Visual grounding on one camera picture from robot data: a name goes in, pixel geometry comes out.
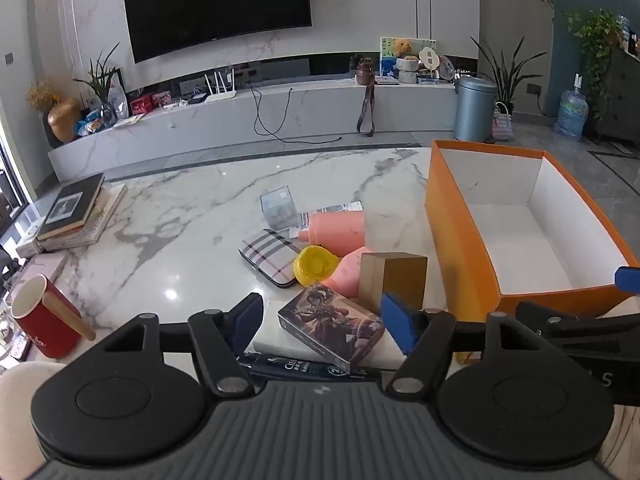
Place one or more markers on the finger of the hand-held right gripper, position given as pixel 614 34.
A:
pixel 628 278
pixel 555 322

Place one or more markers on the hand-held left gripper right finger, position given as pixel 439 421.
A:
pixel 400 322

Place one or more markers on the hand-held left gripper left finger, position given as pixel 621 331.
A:
pixel 247 317

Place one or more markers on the brown cardboard box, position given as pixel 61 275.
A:
pixel 395 275

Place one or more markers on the plaid case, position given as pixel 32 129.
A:
pixel 270 256

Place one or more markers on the illustrated card box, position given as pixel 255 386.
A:
pixel 330 327

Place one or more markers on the dark tube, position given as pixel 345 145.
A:
pixel 300 369

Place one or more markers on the pink bottle orange cap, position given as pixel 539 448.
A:
pixel 347 271

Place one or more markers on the yellow round container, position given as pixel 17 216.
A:
pixel 314 265

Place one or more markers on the orange cardboard box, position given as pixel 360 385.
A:
pixel 460 240

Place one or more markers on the pink cylindrical bottle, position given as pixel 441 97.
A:
pixel 336 232

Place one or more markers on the clear plastic cube box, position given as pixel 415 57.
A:
pixel 279 208

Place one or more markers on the white lotion tube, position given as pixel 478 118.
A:
pixel 330 207

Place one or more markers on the blue water jug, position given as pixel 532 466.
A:
pixel 569 115

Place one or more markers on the grey cabinet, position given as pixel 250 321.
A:
pixel 622 95

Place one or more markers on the white marble television console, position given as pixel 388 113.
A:
pixel 200 130

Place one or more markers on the pink white woven bag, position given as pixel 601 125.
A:
pixel 502 125

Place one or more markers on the dark hardcover book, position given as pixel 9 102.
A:
pixel 70 206

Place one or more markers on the red mug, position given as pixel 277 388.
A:
pixel 37 327

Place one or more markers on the pink box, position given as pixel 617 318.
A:
pixel 40 267

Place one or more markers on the white router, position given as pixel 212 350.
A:
pixel 220 96

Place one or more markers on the grey-blue trash can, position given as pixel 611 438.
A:
pixel 474 110

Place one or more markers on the black set-top box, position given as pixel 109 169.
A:
pixel 192 92

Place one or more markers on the long-leaf potted plant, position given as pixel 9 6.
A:
pixel 510 75

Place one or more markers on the potted vine plant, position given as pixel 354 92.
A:
pixel 595 40

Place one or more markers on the round woven basket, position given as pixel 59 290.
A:
pixel 407 62
pixel 407 77

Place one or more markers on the white cushioned seat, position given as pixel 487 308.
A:
pixel 17 410

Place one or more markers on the blue snack bag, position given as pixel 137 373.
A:
pixel 90 122

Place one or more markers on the decorative plate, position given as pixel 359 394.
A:
pixel 446 67

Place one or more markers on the landscape picture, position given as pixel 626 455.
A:
pixel 387 62

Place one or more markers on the round hand fan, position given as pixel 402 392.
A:
pixel 429 57

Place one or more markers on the gold vase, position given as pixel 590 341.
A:
pixel 64 120

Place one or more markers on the green plant in glass vase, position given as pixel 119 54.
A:
pixel 102 85

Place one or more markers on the plush teddy bear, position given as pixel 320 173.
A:
pixel 401 47

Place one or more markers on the dried yellow flowers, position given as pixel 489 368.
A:
pixel 42 94

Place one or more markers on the wall socket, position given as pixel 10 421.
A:
pixel 535 89

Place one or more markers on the black picture frame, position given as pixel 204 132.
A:
pixel 118 80

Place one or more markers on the black wall television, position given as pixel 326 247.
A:
pixel 215 5

